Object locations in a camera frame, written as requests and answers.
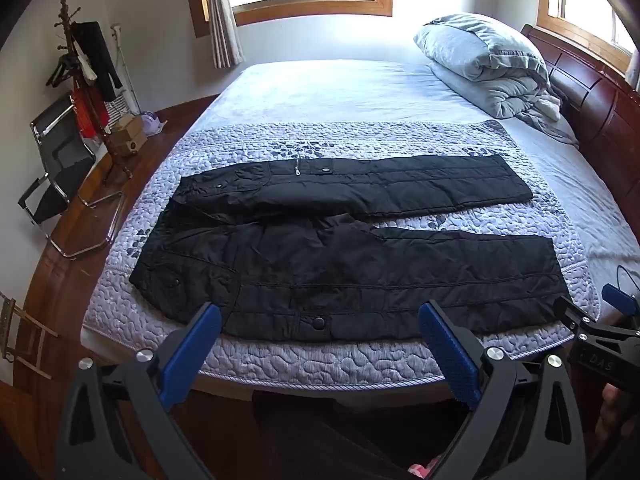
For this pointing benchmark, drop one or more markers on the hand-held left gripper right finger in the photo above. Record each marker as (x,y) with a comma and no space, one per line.
(447,350)

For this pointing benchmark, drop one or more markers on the person's right hand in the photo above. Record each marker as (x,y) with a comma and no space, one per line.
(611,410)

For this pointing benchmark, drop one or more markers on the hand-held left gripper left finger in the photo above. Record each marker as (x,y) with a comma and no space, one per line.
(192,350)

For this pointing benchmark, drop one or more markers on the person's leg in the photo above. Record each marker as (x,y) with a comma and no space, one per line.
(320,440)

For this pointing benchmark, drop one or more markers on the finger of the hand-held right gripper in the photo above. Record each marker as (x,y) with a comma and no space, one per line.
(571,314)
(616,297)

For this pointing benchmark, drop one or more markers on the cardboard box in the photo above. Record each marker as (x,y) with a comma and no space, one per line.
(127,140)

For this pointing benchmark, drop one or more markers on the black folding chair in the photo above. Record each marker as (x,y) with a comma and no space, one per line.
(67,160)

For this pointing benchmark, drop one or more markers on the red bag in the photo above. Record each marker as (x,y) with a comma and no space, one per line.
(90,112)

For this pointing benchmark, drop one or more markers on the white cloth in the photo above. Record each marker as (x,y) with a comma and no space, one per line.
(549,107)

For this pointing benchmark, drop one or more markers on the white drying rack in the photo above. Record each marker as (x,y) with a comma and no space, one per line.
(120,105)

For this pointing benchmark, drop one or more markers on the folded grey duvet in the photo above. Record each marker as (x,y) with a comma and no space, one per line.
(500,92)

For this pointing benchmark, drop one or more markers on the grey pillow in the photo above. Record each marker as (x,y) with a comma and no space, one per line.
(465,42)

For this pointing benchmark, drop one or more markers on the white curtain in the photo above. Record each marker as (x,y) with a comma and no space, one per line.
(222,25)

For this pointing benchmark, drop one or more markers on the black pants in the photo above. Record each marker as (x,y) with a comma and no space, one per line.
(350,280)

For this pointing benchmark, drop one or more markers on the pink slipper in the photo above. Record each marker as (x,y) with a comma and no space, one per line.
(419,470)

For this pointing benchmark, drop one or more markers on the black clothes hangers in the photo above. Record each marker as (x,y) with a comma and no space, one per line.
(62,70)

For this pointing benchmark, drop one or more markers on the purple plastic item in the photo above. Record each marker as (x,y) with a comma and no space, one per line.
(152,124)

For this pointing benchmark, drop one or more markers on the wooden headboard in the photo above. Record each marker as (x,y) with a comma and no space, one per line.
(600,100)

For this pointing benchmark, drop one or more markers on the purple quilted blanket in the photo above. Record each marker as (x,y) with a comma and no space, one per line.
(300,360)

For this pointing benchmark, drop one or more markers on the wooden folding stool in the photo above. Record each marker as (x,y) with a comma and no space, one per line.
(22,335)

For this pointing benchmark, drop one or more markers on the bed with pale sheet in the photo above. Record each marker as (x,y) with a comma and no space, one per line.
(350,90)

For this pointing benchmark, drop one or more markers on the wooden coat rack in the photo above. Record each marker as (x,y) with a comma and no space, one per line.
(111,152)

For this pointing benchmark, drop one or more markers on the black hanging garment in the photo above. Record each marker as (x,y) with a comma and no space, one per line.
(97,55)

